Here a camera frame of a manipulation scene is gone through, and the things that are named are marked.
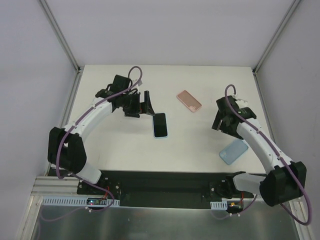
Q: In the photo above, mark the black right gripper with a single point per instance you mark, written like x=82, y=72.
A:
x=220, y=124

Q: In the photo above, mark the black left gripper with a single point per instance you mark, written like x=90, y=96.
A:
x=142, y=106

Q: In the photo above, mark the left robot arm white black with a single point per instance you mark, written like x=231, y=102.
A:
x=66, y=148

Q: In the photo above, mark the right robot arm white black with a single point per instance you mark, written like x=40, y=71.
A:
x=284, y=179

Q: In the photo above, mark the pink phone case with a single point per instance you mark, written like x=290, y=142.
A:
x=189, y=101

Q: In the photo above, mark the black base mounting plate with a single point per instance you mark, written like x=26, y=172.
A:
x=191, y=204

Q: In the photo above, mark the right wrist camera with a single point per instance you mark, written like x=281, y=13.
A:
x=241, y=102

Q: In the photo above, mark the right white cable duct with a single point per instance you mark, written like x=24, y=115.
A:
x=225, y=205

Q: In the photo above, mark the white cable duct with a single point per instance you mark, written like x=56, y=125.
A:
x=79, y=202
x=225, y=205

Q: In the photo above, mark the left aluminium frame post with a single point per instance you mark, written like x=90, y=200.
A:
x=59, y=34

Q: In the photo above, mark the aluminium frame post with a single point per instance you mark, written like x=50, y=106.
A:
x=277, y=34
x=59, y=34

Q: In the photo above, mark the aluminium front rail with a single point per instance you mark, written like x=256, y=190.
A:
x=55, y=185

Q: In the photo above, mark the left white cable duct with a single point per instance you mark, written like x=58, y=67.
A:
x=79, y=202

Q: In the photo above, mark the right aluminium frame post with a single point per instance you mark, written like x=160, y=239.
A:
x=277, y=34

